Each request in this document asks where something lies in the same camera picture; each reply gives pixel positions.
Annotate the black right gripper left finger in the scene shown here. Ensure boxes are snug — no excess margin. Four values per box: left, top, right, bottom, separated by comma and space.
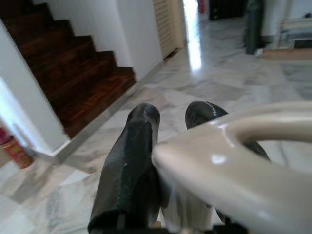
87, 102, 169, 234

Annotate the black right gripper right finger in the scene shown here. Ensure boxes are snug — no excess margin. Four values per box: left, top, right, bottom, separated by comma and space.
184, 100, 272, 162

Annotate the beige long-handled dustpan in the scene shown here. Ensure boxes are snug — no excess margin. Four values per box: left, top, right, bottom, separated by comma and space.
152, 100, 312, 234

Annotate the beige louvered door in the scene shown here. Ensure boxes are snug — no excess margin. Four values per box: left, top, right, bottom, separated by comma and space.
153, 0, 186, 60

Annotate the long flat cardboard box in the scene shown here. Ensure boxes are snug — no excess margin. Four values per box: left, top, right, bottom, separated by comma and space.
262, 47, 312, 61

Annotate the dark wooden staircase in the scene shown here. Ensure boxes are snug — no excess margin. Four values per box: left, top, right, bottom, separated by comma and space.
0, 0, 137, 140

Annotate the dark wooden cabinet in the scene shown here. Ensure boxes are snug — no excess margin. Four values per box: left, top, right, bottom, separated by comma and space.
208, 0, 247, 21

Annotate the red spray can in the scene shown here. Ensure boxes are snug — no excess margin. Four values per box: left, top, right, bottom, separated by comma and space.
0, 126, 35, 170

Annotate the white metal rack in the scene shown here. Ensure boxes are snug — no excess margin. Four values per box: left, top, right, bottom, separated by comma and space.
277, 13, 312, 49

